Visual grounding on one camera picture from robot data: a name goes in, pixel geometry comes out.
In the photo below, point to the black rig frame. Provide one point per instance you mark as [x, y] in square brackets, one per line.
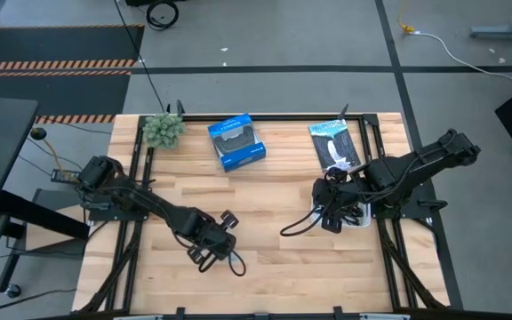
[282, 117]

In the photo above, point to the grey table leg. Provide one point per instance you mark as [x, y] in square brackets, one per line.
[505, 32]

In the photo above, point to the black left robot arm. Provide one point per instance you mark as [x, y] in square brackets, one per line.
[149, 200]

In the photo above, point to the white plastic bin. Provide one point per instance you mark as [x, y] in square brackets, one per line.
[358, 223]

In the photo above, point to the black caster wheel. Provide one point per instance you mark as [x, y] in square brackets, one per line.
[13, 291]

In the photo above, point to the black hazard striped floor mat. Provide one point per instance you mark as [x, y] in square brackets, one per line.
[56, 95]
[60, 44]

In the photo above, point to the green potted plant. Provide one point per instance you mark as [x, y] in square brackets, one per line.
[163, 131]

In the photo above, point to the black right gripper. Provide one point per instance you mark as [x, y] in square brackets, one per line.
[333, 195]

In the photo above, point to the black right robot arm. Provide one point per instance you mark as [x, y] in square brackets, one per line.
[434, 155]

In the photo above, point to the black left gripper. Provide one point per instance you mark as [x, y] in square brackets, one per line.
[216, 240]

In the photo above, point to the blue cardboard box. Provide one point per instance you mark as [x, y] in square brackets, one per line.
[236, 142]

